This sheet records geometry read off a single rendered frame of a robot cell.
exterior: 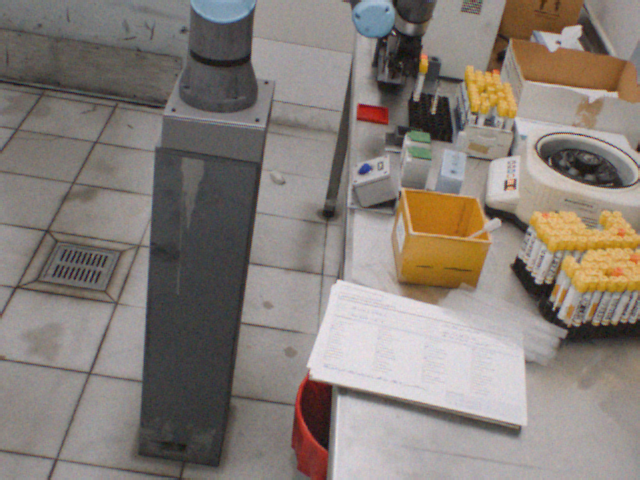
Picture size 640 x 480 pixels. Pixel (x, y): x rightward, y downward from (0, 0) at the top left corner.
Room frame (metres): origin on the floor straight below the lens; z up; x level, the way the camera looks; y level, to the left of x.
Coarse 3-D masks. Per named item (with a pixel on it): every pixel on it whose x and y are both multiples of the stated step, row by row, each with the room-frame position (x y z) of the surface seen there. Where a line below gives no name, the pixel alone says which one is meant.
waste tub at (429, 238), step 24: (408, 192) 1.28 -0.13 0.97; (432, 192) 1.29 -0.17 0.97; (408, 216) 1.20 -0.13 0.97; (432, 216) 1.29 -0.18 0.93; (456, 216) 1.29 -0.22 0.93; (480, 216) 1.25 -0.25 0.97; (408, 240) 1.16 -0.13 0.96; (432, 240) 1.16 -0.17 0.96; (456, 240) 1.16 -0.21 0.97; (480, 240) 1.17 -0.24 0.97; (408, 264) 1.16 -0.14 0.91; (432, 264) 1.16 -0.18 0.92; (456, 264) 1.17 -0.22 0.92; (480, 264) 1.17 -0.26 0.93
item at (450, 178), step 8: (448, 152) 1.44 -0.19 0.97; (448, 160) 1.41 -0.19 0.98; (464, 160) 1.42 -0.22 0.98; (440, 168) 1.42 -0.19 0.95; (448, 168) 1.38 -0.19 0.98; (456, 168) 1.39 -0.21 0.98; (464, 168) 1.39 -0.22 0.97; (440, 176) 1.36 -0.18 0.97; (448, 176) 1.35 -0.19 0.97; (456, 176) 1.36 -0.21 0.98; (440, 184) 1.35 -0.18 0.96; (448, 184) 1.35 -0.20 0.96; (456, 184) 1.35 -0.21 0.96; (440, 192) 1.35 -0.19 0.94; (448, 192) 1.35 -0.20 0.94; (456, 192) 1.35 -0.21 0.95
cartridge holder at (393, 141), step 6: (396, 126) 1.63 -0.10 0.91; (402, 126) 1.64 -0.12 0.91; (396, 132) 1.61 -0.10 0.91; (402, 132) 1.64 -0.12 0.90; (384, 138) 1.63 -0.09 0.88; (390, 138) 1.62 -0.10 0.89; (396, 138) 1.59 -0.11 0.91; (402, 138) 1.59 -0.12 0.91; (390, 144) 1.59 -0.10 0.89; (396, 144) 1.59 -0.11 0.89; (402, 144) 1.59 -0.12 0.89; (390, 150) 1.59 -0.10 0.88; (396, 150) 1.59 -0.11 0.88
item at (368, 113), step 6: (360, 108) 1.75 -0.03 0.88; (366, 108) 1.76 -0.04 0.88; (372, 108) 1.76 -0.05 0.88; (378, 108) 1.77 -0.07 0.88; (384, 108) 1.77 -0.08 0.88; (360, 114) 1.72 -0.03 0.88; (366, 114) 1.73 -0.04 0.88; (372, 114) 1.74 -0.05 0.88; (378, 114) 1.74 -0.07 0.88; (384, 114) 1.75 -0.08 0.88; (366, 120) 1.70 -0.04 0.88; (372, 120) 1.70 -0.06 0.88; (378, 120) 1.70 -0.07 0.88; (384, 120) 1.71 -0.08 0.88
